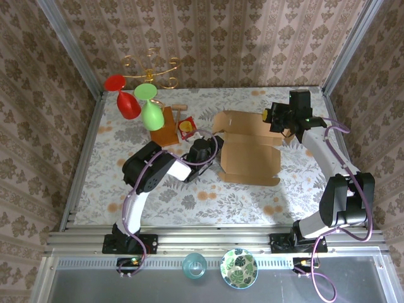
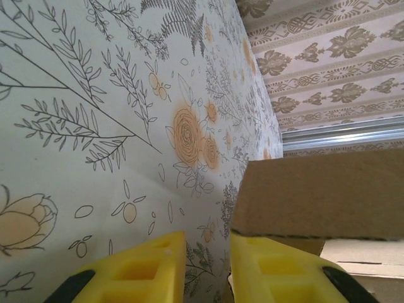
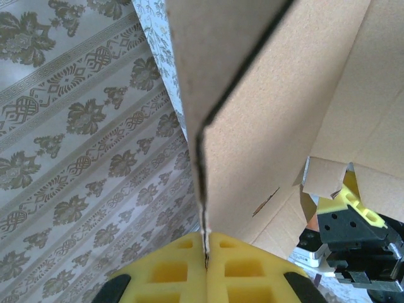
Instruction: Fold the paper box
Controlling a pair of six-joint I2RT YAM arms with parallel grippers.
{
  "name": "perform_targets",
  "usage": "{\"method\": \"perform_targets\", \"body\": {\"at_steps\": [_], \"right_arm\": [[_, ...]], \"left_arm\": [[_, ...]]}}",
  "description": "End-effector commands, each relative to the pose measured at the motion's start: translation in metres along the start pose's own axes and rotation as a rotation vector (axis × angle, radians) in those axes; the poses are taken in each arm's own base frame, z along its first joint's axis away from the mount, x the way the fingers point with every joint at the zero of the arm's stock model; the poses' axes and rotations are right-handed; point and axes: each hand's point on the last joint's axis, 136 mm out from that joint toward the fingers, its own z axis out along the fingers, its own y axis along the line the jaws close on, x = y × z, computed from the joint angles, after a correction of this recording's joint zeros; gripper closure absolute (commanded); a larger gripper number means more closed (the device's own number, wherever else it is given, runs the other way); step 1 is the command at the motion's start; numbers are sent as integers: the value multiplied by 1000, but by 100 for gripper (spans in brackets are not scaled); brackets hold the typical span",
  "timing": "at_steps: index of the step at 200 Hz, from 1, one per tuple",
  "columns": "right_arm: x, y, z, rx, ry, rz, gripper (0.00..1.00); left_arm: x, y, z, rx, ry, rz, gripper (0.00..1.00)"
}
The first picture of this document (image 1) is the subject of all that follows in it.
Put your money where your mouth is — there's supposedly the brown cardboard paper box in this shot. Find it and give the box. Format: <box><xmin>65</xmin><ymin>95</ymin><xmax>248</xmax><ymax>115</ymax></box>
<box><xmin>211</xmin><ymin>110</ymin><xmax>296</xmax><ymax>187</ymax></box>

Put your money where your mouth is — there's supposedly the red snack packet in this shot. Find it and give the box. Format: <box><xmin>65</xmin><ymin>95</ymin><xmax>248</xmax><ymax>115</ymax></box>
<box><xmin>177</xmin><ymin>116</ymin><xmax>199</xmax><ymax>140</ymax></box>

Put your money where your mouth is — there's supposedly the brown wooden board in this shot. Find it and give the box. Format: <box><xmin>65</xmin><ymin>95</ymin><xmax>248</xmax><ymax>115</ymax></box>
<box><xmin>150</xmin><ymin>106</ymin><xmax>181</xmax><ymax>148</ymax></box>

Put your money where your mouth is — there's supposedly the floral tablecloth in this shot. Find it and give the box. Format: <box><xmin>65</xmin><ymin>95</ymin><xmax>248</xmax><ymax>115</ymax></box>
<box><xmin>74</xmin><ymin>86</ymin><xmax>364</xmax><ymax>227</ymax></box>

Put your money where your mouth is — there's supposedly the small wooden mallet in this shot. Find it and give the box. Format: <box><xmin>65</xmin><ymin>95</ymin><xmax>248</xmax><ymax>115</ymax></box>
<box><xmin>171</xmin><ymin>104</ymin><xmax>187</xmax><ymax>132</ymax></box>

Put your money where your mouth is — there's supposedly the green plastic wine glass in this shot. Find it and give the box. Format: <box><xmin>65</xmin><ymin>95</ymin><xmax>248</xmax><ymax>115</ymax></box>
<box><xmin>133</xmin><ymin>82</ymin><xmax>165</xmax><ymax>131</ymax></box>

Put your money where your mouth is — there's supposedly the red plastic wine glass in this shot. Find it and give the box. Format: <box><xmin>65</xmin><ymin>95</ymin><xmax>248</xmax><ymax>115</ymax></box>
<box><xmin>104</xmin><ymin>74</ymin><xmax>142</xmax><ymax>120</ymax></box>

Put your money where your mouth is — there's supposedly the clear blue glass cup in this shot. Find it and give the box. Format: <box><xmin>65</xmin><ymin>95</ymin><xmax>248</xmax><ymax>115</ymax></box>
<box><xmin>182</xmin><ymin>252</ymin><xmax>208</xmax><ymax>279</ymax></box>

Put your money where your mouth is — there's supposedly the green leaf pattern bowl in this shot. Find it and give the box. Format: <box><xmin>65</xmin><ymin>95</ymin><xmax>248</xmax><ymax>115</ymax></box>
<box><xmin>220</xmin><ymin>247</ymin><xmax>259</xmax><ymax>290</ymax></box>

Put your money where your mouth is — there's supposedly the left small controller board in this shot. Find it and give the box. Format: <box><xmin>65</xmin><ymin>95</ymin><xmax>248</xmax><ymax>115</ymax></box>
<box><xmin>116</xmin><ymin>257</ymin><xmax>142</xmax><ymax>275</ymax></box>

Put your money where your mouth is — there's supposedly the small controller board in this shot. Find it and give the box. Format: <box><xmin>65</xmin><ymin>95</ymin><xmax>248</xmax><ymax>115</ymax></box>
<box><xmin>116</xmin><ymin>257</ymin><xmax>142</xmax><ymax>275</ymax></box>
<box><xmin>292</xmin><ymin>257</ymin><xmax>319</xmax><ymax>275</ymax></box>

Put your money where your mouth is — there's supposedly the right small controller board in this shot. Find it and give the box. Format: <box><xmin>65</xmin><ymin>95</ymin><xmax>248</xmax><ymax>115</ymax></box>
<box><xmin>292</xmin><ymin>257</ymin><xmax>319</xmax><ymax>275</ymax></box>

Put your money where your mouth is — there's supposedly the aluminium table side rail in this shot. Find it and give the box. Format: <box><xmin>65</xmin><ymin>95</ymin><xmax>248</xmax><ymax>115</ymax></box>
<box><xmin>320</xmin><ymin>85</ymin><xmax>372</xmax><ymax>230</ymax></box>
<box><xmin>59</xmin><ymin>90</ymin><xmax>105</xmax><ymax>233</ymax></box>

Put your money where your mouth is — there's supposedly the aluminium mounting rail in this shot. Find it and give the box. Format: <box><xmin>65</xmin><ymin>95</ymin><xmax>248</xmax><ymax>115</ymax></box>
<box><xmin>46</xmin><ymin>224</ymin><xmax>388</xmax><ymax>255</ymax></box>

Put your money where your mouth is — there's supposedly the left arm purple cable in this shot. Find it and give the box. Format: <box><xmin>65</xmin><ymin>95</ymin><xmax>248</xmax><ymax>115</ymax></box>
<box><xmin>118</xmin><ymin>130</ymin><xmax>227</xmax><ymax>278</ymax></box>

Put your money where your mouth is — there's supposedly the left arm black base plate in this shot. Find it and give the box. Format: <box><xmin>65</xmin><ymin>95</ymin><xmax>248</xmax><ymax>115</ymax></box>
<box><xmin>101</xmin><ymin>234</ymin><xmax>158</xmax><ymax>255</ymax></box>

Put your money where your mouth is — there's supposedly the gold wire glass rack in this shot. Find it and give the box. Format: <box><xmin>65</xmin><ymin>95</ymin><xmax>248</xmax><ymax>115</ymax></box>
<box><xmin>122</xmin><ymin>47</ymin><xmax>181</xmax><ymax>110</ymax></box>

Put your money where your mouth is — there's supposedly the aluminium frame post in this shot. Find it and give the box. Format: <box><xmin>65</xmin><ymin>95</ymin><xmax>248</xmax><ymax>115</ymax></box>
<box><xmin>321</xmin><ymin>0</ymin><xmax>384</xmax><ymax>95</ymax></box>
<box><xmin>34</xmin><ymin>0</ymin><xmax>105</xmax><ymax>98</ymax></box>

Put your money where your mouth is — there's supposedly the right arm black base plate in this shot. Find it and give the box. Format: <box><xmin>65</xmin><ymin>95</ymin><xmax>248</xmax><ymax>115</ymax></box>
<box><xmin>270</xmin><ymin>233</ymin><xmax>329</xmax><ymax>254</ymax></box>

